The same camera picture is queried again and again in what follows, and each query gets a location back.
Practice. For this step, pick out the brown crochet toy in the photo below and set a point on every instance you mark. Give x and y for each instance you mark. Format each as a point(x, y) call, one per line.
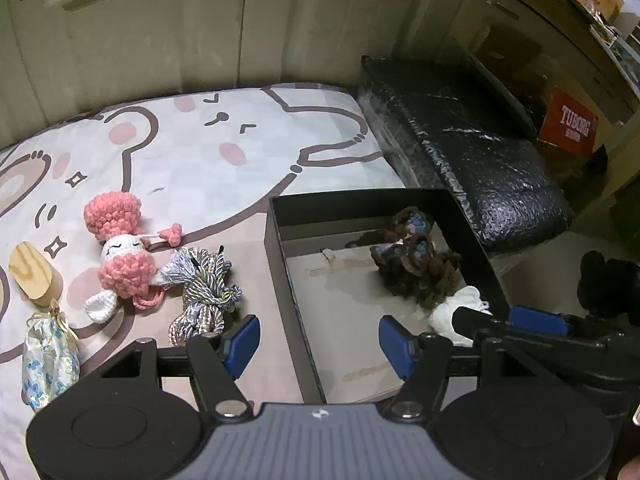
point(415, 270)

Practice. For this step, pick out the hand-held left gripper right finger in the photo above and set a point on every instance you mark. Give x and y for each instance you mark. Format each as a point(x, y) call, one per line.
point(395, 347)

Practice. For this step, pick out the black wrapped block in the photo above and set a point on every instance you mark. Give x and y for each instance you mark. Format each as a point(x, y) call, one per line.
point(475, 160)

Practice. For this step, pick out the black cardboard box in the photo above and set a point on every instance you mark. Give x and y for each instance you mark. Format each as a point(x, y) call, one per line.
point(281, 280)

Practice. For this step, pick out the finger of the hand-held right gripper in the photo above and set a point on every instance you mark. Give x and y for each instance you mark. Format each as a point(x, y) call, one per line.
point(475, 324)
point(537, 321)

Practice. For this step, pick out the pink crochet doll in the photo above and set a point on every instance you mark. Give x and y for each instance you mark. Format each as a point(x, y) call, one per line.
point(122, 270)

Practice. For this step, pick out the oval wooden block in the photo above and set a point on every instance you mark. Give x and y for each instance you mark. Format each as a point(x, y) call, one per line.
point(31, 270)

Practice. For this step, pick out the red cardboard box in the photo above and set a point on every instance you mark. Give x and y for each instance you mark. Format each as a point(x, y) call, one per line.
point(565, 125)

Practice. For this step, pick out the cream cabinet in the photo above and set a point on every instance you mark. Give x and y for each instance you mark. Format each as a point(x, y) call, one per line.
point(300, 25)

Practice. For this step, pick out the cartoon bear printed blanket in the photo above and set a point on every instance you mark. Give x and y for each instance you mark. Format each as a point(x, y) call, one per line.
point(200, 160)

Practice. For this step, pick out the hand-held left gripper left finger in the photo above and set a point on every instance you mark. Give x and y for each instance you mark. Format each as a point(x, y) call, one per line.
point(244, 344)

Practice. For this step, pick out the white fabric piece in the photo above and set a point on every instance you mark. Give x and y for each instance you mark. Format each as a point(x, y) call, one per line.
point(445, 317)

